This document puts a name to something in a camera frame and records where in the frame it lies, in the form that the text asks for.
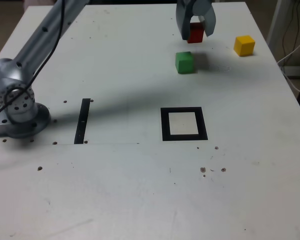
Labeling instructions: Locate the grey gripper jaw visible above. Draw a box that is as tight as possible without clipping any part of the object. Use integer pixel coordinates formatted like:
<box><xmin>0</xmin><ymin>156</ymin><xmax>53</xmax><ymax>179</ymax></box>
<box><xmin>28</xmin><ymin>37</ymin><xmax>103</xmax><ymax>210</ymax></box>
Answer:
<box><xmin>192</xmin><ymin>0</ymin><xmax>217</xmax><ymax>38</ymax></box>

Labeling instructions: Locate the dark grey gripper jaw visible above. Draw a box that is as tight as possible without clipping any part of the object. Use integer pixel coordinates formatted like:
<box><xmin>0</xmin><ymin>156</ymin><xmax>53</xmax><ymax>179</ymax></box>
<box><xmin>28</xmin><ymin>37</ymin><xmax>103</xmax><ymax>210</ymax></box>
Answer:
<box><xmin>175</xmin><ymin>0</ymin><xmax>196</xmax><ymax>41</ymax></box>

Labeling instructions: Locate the red cube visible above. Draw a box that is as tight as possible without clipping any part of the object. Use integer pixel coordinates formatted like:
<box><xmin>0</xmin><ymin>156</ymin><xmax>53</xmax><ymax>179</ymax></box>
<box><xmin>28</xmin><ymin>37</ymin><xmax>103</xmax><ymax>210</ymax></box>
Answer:
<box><xmin>186</xmin><ymin>21</ymin><xmax>206</xmax><ymax>44</ymax></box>

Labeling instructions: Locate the green cube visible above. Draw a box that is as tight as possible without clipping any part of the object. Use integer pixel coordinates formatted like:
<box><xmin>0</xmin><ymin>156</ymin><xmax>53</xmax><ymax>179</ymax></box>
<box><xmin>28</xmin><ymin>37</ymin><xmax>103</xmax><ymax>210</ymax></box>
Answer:
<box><xmin>175</xmin><ymin>51</ymin><xmax>196</xmax><ymax>75</ymax></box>

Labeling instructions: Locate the yellow cube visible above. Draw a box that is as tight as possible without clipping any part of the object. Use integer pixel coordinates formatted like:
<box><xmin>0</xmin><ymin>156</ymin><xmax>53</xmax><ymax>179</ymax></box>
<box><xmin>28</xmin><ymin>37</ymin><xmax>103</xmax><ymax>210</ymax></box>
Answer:
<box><xmin>233</xmin><ymin>35</ymin><xmax>256</xmax><ymax>57</ymax></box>

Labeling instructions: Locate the black tape square outline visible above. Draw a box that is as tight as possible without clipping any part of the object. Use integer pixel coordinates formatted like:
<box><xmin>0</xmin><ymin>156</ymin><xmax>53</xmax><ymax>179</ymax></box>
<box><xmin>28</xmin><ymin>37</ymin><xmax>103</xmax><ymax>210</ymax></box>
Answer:
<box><xmin>160</xmin><ymin>106</ymin><xmax>209</xmax><ymax>142</ymax></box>

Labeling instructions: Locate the black tape strip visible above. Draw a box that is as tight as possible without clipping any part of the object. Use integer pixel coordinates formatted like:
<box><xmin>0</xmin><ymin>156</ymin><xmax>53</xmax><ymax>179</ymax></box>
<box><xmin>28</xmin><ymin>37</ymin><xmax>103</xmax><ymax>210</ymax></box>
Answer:
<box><xmin>73</xmin><ymin>98</ymin><xmax>91</xmax><ymax>145</ymax></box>

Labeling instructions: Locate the white post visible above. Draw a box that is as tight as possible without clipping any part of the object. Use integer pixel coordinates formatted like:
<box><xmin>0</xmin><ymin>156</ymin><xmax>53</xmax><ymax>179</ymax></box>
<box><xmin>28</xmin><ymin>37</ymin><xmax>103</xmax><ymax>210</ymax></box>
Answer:
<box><xmin>266</xmin><ymin>0</ymin><xmax>291</xmax><ymax>48</ymax></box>

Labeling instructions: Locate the thin black hanging cable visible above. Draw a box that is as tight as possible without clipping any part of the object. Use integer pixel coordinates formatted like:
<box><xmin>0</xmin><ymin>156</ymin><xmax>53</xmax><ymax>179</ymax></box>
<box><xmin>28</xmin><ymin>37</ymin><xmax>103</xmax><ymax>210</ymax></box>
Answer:
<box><xmin>281</xmin><ymin>0</ymin><xmax>300</xmax><ymax>59</ymax></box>

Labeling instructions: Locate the white cable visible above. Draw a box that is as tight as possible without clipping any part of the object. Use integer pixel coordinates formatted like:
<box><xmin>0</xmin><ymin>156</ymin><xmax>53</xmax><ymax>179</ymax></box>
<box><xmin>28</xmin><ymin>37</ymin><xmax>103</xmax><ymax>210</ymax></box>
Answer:
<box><xmin>277</xmin><ymin>32</ymin><xmax>300</xmax><ymax>95</ymax></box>

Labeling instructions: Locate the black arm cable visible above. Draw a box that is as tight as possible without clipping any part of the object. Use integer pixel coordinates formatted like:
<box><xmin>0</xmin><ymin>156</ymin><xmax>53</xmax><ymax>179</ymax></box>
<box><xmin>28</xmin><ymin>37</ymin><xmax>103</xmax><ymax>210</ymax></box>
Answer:
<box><xmin>0</xmin><ymin>0</ymin><xmax>66</xmax><ymax>118</ymax></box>

